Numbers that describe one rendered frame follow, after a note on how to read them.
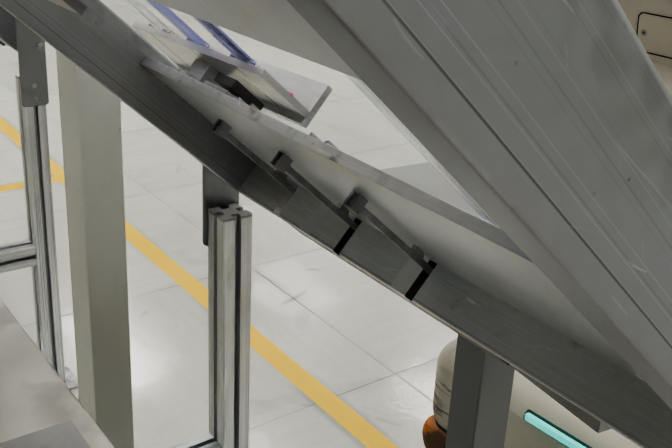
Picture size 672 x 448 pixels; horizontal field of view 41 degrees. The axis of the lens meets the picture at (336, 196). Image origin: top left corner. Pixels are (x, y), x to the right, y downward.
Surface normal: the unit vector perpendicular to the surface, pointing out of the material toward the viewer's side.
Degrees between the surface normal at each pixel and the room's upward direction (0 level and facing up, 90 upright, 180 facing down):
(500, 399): 90
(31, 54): 90
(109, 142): 90
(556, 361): 47
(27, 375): 0
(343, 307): 0
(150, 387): 0
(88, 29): 90
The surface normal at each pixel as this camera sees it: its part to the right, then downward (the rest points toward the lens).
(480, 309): -0.56, -0.50
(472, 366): -0.87, 0.14
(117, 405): 0.63, 0.32
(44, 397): 0.05, -0.93
